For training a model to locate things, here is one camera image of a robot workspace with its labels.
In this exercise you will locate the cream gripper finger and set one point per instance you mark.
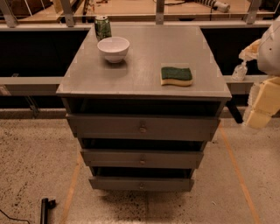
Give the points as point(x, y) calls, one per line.
point(250, 52)
point(263, 103)

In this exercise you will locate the green and yellow sponge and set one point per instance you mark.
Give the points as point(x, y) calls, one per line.
point(176, 76)

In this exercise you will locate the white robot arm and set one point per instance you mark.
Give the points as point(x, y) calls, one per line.
point(268, 59)

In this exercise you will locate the white bowl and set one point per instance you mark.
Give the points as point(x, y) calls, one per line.
point(113, 49)

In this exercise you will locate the clear sanitizer bottle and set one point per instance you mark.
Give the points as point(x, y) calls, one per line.
point(240, 72)

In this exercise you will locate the grey drawer cabinet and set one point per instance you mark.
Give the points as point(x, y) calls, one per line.
point(93, 86)

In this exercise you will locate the green soda can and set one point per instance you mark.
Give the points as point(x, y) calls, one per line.
point(102, 27)

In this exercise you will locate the top grey drawer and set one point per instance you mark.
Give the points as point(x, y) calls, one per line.
point(143, 127)

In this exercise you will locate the grey drawer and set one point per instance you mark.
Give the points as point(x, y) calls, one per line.
point(143, 127)
point(142, 184)
point(142, 158)

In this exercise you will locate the middle grey drawer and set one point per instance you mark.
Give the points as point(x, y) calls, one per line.
point(142, 158)

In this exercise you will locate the bottom grey drawer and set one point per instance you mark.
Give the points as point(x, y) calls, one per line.
point(142, 184)

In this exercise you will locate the black floor object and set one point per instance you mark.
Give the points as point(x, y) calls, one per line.
point(46, 205)

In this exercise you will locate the grey metal railing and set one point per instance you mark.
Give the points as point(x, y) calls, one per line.
point(74, 15)

